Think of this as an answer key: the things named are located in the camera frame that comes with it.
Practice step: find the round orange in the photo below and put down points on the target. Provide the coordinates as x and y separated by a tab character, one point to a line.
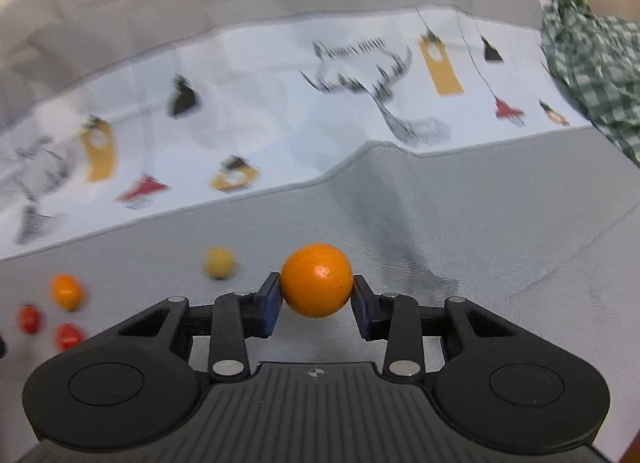
316	280

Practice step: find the grey printed sheet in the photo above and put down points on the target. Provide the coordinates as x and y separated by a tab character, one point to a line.
450	218

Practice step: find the red cherry tomato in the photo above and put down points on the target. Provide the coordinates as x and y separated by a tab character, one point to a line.
69	336
29	318

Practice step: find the yellow round fruit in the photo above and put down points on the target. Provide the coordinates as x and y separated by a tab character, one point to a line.
219	263

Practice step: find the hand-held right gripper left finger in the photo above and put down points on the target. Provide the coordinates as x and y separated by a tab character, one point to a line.
272	305

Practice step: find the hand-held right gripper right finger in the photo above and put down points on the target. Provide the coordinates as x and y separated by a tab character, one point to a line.
362	310

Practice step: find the green checked cloth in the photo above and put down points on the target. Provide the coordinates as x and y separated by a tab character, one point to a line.
595	58

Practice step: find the orange kumquat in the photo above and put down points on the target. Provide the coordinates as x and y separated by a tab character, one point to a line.
66	291

